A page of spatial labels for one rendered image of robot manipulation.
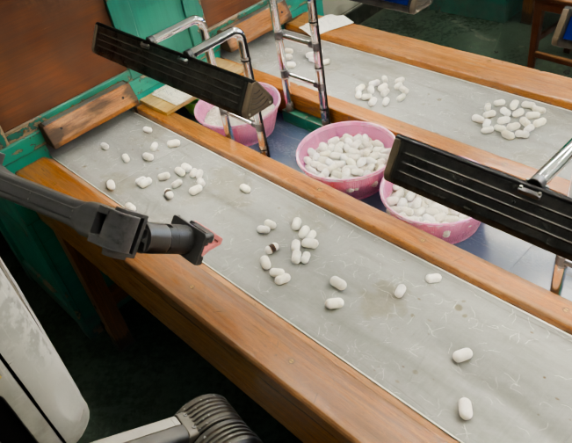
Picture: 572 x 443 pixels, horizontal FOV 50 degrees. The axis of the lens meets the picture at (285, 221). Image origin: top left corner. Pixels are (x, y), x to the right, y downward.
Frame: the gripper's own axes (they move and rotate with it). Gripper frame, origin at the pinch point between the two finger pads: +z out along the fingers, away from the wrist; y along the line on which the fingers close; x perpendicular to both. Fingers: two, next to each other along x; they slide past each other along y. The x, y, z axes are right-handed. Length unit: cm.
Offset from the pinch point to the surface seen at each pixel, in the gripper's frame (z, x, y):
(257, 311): 3.4, 9.3, -13.3
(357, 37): 85, -56, 49
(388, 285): 22.5, -3.5, -28.1
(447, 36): 250, -92, 110
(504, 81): 83, -56, -7
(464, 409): 9, 5, -56
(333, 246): 24.1, -4.5, -11.2
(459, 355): 16, -1, -49
